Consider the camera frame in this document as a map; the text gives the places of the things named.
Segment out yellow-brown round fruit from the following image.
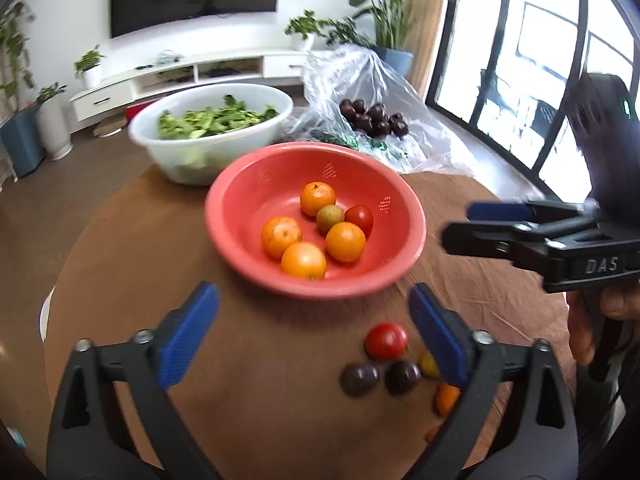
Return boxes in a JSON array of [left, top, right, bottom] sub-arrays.
[[418, 352, 441, 380]]

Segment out leafy green vegetables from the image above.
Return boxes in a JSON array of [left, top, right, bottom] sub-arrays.
[[157, 95, 280, 141]]

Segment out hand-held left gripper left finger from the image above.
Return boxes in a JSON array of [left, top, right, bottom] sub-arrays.
[[46, 281, 221, 480]]

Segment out orange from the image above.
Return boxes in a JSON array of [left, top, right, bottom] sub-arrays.
[[261, 216, 303, 261], [280, 241, 328, 281], [299, 181, 337, 217], [325, 221, 367, 264], [434, 382, 461, 417]]

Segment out green printed plastic bag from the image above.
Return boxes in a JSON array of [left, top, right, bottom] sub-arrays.
[[310, 130, 403, 167]]

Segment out white plastic bowl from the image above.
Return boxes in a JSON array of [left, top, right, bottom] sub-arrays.
[[127, 82, 295, 187]]

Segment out person's right hand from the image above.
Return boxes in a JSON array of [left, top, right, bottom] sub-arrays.
[[566, 280, 640, 367]]

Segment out green tomato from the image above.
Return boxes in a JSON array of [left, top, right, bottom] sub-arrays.
[[316, 204, 346, 235]]

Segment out white television cabinet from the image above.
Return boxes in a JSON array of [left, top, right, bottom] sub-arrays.
[[69, 49, 321, 121]]

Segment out bushy plant tall white pot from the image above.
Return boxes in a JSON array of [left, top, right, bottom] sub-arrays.
[[325, 17, 375, 52]]

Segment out red plastic bowl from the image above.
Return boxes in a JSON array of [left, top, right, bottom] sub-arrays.
[[204, 141, 427, 301]]

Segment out red boxes under cabinet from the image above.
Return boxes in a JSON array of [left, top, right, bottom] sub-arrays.
[[125, 100, 163, 122]]

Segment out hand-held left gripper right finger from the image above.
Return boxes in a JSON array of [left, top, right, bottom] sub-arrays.
[[407, 282, 583, 480]]

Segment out tall tree plant blue pot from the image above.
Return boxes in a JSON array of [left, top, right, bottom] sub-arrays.
[[0, 0, 46, 177]]

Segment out pile of bagged plums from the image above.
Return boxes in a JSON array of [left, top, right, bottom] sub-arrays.
[[339, 99, 410, 140]]

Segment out beige curtain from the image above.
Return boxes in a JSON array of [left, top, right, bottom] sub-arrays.
[[402, 0, 452, 106]]

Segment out broad-leaf plant blue pot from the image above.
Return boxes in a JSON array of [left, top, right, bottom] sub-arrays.
[[335, 0, 462, 78]]

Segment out clear plastic bag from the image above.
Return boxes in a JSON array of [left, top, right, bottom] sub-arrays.
[[280, 44, 476, 177]]

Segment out plant in white ribbed pot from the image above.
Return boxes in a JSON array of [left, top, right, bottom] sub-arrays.
[[35, 82, 73, 161]]

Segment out black framed glass sliding door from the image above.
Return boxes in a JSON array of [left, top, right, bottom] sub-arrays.
[[425, 0, 640, 201]]

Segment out red tomato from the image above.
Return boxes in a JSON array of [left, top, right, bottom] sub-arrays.
[[364, 322, 410, 361], [344, 204, 375, 238]]

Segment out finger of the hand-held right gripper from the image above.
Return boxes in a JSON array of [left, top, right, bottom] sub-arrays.
[[467, 201, 599, 224], [442, 217, 601, 282]]

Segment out outdoor metal chairs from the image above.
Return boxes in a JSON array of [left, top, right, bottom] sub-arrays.
[[480, 67, 553, 138]]

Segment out small plant white pot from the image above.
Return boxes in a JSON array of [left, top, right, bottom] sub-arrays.
[[74, 45, 107, 90], [285, 10, 327, 52]]

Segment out dark purple plum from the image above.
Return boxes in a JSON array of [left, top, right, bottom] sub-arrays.
[[340, 363, 381, 397], [384, 360, 422, 396]]

